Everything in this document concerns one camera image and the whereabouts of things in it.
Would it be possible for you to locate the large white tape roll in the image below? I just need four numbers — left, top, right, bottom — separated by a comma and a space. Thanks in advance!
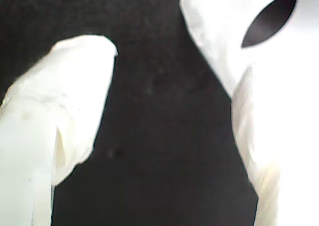
179, 0, 319, 97

